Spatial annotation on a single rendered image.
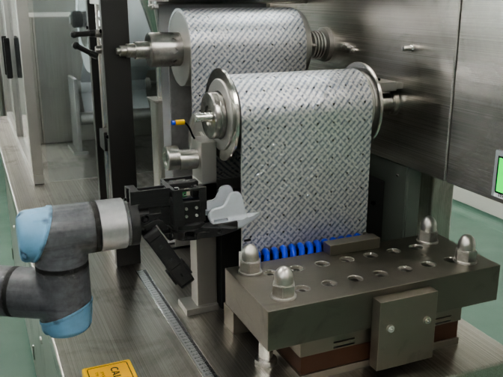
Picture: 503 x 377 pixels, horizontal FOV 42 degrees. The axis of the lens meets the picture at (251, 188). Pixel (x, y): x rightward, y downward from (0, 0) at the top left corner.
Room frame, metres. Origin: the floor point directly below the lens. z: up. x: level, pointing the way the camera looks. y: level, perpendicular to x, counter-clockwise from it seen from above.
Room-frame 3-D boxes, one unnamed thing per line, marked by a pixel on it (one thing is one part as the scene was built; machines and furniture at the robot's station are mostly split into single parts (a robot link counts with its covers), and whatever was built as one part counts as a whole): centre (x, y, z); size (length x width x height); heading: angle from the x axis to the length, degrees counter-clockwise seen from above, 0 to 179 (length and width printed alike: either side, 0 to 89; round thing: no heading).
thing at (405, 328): (0.86, -0.22, 0.96); 0.10 x 0.03 x 0.11; 113
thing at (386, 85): (1.16, -0.23, 1.28); 0.06 x 0.05 x 0.02; 113
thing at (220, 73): (1.04, 0.05, 1.25); 0.15 x 0.01 x 0.15; 23
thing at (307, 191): (1.04, -0.09, 1.11); 0.23 x 0.01 x 0.18; 113
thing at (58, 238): (0.88, 0.28, 1.11); 0.11 x 0.08 x 0.09; 113
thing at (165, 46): (1.26, 0.17, 1.33); 0.06 x 0.06 x 0.06; 23
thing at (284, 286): (0.84, -0.04, 1.05); 0.04 x 0.04 x 0.04
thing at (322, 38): (1.39, -0.12, 1.33); 0.07 x 0.07 x 0.07; 23
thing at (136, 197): (0.94, 0.13, 1.12); 0.12 x 0.08 x 0.09; 113
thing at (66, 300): (0.88, 0.29, 1.01); 0.11 x 0.08 x 0.11; 82
